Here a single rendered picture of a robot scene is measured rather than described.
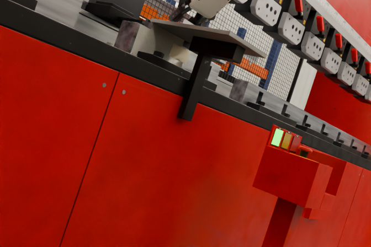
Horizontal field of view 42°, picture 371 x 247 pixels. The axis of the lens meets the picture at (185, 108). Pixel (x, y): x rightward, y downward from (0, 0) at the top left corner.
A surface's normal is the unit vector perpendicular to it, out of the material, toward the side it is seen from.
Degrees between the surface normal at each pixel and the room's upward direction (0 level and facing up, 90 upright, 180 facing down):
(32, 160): 90
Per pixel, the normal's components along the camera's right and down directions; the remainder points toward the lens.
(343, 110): -0.60, -0.22
